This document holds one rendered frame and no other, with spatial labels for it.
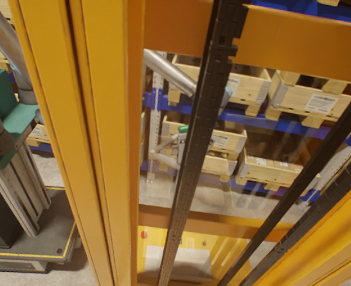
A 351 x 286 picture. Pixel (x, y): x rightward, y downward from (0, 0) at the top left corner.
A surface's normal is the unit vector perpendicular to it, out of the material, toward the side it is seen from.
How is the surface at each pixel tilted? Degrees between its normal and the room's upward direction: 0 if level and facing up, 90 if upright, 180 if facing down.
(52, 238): 0
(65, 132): 90
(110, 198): 90
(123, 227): 90
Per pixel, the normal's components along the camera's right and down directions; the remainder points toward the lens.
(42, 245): 0.12, -0.74
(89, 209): -0.07, 0.66
